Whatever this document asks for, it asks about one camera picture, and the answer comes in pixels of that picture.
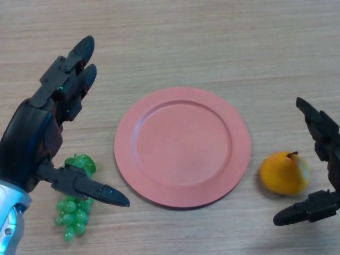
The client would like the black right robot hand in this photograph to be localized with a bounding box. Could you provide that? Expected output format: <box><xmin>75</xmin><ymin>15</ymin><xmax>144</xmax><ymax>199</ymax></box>
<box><xmin>273</xmin><ymin>97</ymin><xmax>340</xmax><ymax>227</ymax></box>

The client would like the yellow pear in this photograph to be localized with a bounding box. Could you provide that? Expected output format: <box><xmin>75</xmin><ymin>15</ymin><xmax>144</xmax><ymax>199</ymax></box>
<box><xmin>259</xmin><ymin>150</ymin><xmax>311</xmax><ymax>197</ymax></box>

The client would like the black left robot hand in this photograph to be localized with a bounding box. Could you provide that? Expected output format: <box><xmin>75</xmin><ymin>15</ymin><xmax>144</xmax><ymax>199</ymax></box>
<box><xmin>0</xmin><ymin>35</ymin><xmax>131</xmax><ymax>208</ymax></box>

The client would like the pink round plate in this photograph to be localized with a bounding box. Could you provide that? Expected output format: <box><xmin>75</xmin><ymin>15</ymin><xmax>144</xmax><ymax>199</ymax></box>
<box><xmin>114</xmin><ymin>87</ymin><xmax>252</xmax><ymax>211</ymax></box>

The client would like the green grape bunch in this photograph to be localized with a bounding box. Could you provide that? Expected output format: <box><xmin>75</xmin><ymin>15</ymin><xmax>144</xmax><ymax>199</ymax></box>
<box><xmin>54</xmin><ymin>153</ymin><xmax>97</xmax><ymax>243</ymax></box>

